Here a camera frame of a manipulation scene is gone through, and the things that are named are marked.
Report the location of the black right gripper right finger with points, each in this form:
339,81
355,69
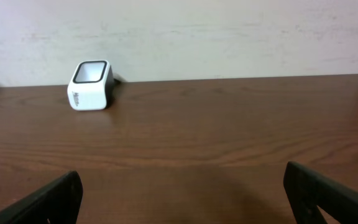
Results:
309,192

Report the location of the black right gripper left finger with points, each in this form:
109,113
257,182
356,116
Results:
57,202

